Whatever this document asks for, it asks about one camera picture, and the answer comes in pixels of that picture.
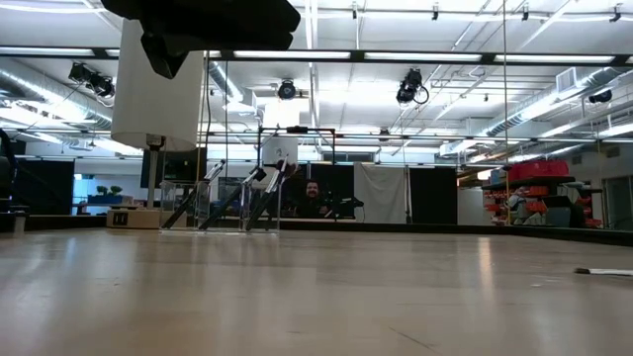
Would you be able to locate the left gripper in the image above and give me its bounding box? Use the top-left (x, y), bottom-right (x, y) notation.
top-left (101, 0), bottom-right (302, 80)

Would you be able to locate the fluffy head makeup brush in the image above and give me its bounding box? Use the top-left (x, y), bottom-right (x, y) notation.
top-left (245, 160), bottom-right (301, 232)

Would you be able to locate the white shade wooden base lamp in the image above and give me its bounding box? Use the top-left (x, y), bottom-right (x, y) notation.
top-left (105, 18), bottom-right (206, 230)

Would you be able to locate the black ceiling spotlight cluster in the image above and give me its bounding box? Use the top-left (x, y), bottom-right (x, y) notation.
top-left (67, 60), bottom-right (117, 101)

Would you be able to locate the LED light bar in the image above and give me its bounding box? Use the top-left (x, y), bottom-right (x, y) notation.
top-left (0, 45), bottom-right (96, 57)
top-left (364, 50), bottom-right (484, 63)
top-left (232, 48), bottom-right (352, 61)
top-left (493, 52), bottom-right (617, 65)

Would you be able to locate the clear acrylic brush organizer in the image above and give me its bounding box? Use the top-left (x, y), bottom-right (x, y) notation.
top-left (158, 178), bottom-right (287, 233)

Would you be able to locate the white sign board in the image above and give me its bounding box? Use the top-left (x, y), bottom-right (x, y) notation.
top-left (261, 136), bottom-right (300, 167)

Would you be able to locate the black partition panel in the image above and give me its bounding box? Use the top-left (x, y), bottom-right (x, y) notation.
top-left (12, 157), bottom-right (76, 216)

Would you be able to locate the person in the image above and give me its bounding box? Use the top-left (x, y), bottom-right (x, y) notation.
top-left (295, 178), bottom-right (331, 219)

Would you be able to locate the black desk device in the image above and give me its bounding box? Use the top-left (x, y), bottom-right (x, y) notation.
top-left (328, 196), bottom-right (367, 222)

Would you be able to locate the grey backdrop cloth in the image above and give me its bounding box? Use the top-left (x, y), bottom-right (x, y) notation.
top-left (352, 162), bottom-right (411, 225)

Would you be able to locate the black backdrop panel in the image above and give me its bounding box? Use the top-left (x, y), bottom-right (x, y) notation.
top-left (408, 166), bottom-right (459, 225)

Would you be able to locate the red bin storage rack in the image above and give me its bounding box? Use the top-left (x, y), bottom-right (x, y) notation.
top-left (482, 158), bottom-right (605, 230)

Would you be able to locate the black metal table frame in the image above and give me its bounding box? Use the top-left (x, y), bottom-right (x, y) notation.
top-left (0, 46), bottom-right (633, 246)

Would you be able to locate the black ceiling camera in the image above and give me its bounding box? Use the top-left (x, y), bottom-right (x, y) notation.
top-left (395, 67), bottom-right (430, 107)

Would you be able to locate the thin hanging cord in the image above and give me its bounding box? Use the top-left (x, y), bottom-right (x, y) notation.
top-left (500, 0), bottom-right (511, 226)

